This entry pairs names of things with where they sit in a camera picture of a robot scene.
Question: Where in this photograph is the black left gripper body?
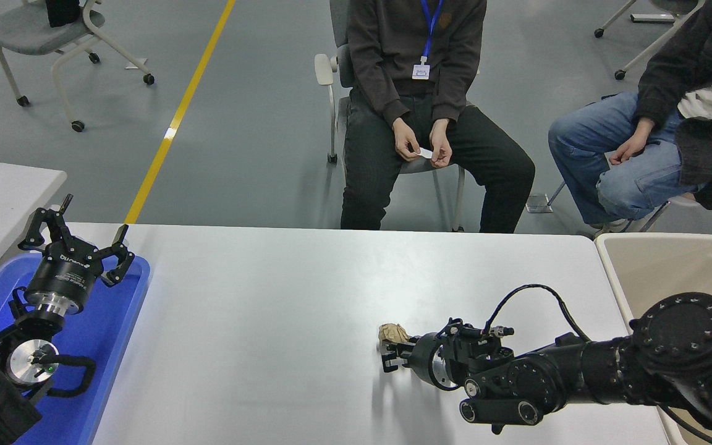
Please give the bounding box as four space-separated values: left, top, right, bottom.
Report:
25 239 104 307

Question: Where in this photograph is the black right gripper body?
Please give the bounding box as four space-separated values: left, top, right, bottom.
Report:
405 332 444 388

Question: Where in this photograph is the tan paper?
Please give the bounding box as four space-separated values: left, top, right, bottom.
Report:
378 323 412 347

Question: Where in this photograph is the person's left hand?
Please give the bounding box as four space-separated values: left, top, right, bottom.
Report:
429 119 454 169

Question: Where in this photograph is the person's right hand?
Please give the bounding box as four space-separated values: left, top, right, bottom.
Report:
609 117 657 166
392 117 422 163

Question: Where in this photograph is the blue plastic tray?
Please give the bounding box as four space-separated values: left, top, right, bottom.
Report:
0 253 151 445

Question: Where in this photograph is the pale metal-legged chair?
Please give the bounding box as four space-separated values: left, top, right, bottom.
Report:
526 147 712 243

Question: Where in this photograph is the grey wheeled chair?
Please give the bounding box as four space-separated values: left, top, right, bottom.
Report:
593 0 706 81
0 0 155 133

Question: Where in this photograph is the black bag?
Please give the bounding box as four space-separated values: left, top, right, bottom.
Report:
46 0 83 28

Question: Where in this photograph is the large pale bin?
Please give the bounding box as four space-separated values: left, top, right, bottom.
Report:
595 232 712 445

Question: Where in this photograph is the grey office chair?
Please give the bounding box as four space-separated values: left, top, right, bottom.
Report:
314 0 480 232

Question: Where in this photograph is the person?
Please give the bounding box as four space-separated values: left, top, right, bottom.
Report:
339 0 536 234
548 0 712 234

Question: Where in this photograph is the blue lanyard with badge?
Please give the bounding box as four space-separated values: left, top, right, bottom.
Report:
411 0 444 81

